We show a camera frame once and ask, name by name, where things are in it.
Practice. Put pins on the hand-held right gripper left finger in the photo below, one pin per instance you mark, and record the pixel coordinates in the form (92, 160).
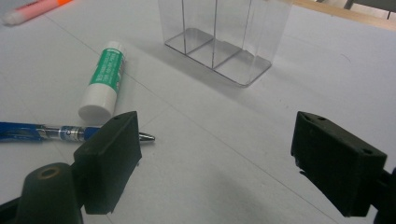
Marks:
(107, 161)

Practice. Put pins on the white table mat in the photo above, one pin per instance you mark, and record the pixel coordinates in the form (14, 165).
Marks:
(218, 155)

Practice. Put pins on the clear plastic pen holder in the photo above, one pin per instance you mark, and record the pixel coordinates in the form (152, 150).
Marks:
(218, 56)

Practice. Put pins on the orange highlighter pen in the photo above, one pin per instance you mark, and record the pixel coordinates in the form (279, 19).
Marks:
(34, 11)

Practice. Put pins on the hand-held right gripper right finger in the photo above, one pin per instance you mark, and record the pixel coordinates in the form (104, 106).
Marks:
(336, 168)

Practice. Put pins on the green and white glue stick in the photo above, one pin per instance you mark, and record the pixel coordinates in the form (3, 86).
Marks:
(104, 81)

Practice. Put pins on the blue ballpoint pen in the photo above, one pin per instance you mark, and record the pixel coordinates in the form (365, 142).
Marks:
(18, 132)

